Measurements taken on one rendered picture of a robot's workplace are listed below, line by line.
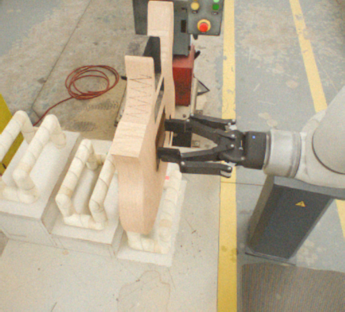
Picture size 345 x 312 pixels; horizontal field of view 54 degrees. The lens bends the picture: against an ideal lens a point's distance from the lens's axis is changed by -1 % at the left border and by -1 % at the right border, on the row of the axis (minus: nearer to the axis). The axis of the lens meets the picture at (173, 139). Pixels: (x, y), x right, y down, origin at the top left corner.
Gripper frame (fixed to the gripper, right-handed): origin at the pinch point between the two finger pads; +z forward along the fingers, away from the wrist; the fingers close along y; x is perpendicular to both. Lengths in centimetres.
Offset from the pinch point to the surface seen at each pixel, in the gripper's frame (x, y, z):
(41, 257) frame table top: -35.7, -16.3, 30.8
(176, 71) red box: -71, 111, 16
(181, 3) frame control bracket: -26, 106, 13
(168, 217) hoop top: -24.0, -5.1, -1.5
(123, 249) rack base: -34.7, -10.7, 9.7
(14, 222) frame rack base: -23.0, -13.1, 35.2
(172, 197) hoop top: -24.0, 1.0, -1.7
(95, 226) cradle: -23.7, -10.3, 15.4
